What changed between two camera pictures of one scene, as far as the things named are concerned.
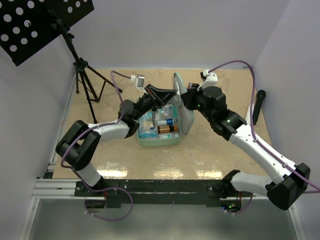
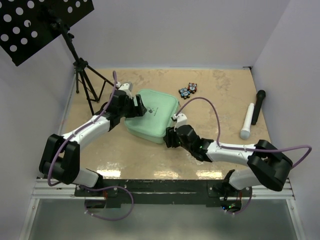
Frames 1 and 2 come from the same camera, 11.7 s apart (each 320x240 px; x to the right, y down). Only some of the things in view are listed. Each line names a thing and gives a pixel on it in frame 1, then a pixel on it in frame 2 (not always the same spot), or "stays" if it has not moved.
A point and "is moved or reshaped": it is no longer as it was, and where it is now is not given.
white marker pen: (248, 116) stays
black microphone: (260, 95) stays
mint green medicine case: (165, 126) is moved or reshaped
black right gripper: (188, 97) to (169, 138)
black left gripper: (162, 96) to (140, 110)
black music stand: (27, 26) stays
